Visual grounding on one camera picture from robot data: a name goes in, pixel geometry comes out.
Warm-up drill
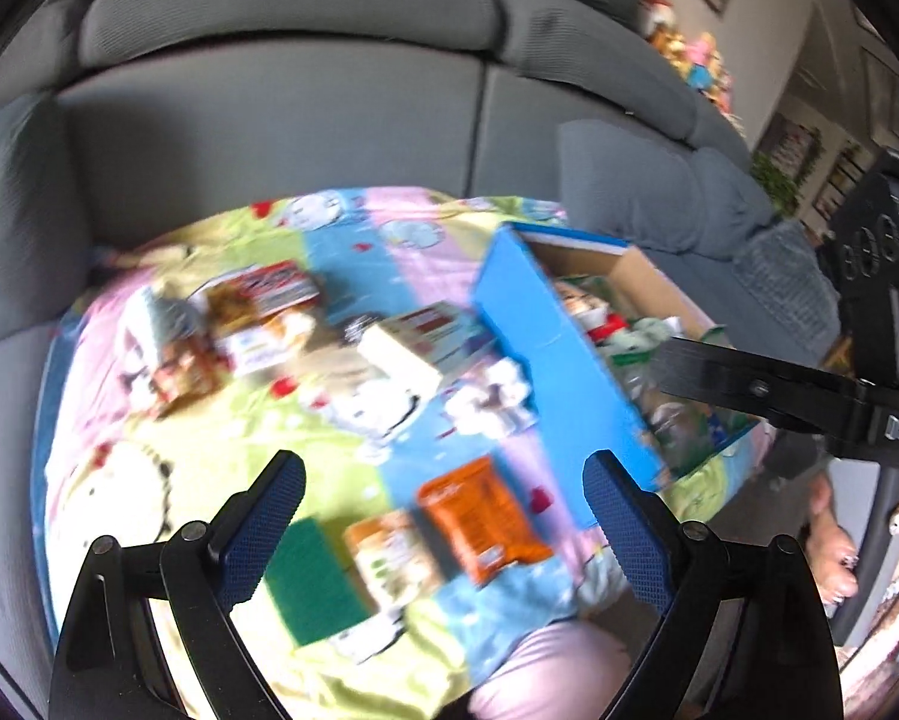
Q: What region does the small orange white packet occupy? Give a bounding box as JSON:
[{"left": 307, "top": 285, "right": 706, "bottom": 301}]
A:
[{"left": 342, "top": 508, "right": 444, "bottom": 610}]

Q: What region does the person's pink trouser leg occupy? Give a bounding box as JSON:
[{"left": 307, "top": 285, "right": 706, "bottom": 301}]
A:
[{"left": 466, "top": 617, "right": 649, "bottom": 720}]

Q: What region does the small white medicine box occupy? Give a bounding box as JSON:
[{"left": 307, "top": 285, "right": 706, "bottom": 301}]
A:
[{"left": 215, "top": 313, "right": 317, "bottom": 381}]

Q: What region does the row of plush toys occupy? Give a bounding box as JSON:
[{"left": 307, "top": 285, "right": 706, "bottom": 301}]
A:
[{"left": 639, "top": 0, "right": 736, "bottom": 115}]

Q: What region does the blue cardboard box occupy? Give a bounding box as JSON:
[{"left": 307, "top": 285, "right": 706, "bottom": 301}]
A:
[{"left": 470, "top": 221, "right": 765, "bottom": 492}]

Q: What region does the person's right hand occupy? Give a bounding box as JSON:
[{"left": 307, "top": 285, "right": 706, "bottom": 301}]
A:
[{"left": 798, "top": 457, "right": 899, "bottom": 608}]

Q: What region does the white sock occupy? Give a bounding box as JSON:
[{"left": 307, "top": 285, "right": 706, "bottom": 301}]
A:
[{"left": 444, "top": 357, "right": 538, "bottom": 441}]

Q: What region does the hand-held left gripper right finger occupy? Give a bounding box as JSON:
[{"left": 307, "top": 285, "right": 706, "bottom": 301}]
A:
[{"left": 582, "top": 450, "right": 844, "bottom": 720}]

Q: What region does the grey sofa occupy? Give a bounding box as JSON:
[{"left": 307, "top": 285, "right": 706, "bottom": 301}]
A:
[{"left": 0, "top": 0, "right": 847, "bottom": 691}]

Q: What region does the brown snack packet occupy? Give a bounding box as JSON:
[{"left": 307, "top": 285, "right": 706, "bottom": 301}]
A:
[{"left": 193, "top": 261, "right": 324, "bottom": 332}]

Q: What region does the white plastic device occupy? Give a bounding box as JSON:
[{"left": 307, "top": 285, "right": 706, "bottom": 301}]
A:
[{"left": 320, "top": 366, "right": 429, "bottom": 437}]

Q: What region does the grey knitted cushion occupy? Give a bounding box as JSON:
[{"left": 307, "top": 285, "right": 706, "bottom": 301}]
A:
[{"left": 732, "top": 220, "right": 845, "bottom": 362}]

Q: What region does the long white barcode box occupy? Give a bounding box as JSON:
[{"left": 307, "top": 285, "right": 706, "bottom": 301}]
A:
[{"left": 357, "top": 302, "right": 482, "bottom": 392}]

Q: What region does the pale green cloth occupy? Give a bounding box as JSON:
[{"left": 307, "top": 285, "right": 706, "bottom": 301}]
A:
[{"left": 597, "top": 317, "right": 676, "bottom": 362}]

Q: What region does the printed cartoon blanket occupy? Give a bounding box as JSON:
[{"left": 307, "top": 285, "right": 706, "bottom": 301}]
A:
[{"left": 29, "top": 186, "right": 765, "bottom": 720}]

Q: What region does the green potted plant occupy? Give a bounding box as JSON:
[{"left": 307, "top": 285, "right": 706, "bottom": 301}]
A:
[{"left": 749, "top": 148, "right": 804, "bottom": 220}]

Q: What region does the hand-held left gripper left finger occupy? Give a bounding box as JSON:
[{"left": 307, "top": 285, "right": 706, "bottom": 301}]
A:
[{"left": 48, "top": 450, "right": 308, "bottom": 720}]

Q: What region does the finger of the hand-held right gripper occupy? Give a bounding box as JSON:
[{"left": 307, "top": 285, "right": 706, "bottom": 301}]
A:
[{"left": 655, "top": 336, "right": 871, "bottom": 460}]

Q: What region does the orange striped snack packet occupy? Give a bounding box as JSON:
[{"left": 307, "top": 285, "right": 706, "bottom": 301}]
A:
[{"left": 149, "top": 337, "right": 223, "bottom": 407}]

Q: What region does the grey sofa cushion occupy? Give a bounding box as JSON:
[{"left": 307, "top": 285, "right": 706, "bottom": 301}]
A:
[{"left": 556, "top": 118, "right": 778, "bottom": 260}]

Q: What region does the green and yellow sponge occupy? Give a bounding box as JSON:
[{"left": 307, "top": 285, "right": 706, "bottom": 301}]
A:
[{"left": 264, "top": 516, "right": 380, "bottom": 647}]

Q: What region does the grey plush elephant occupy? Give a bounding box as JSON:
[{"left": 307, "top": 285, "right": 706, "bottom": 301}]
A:
[{"left": 118, "top": 287, "right": 199, "bottom": 362}]

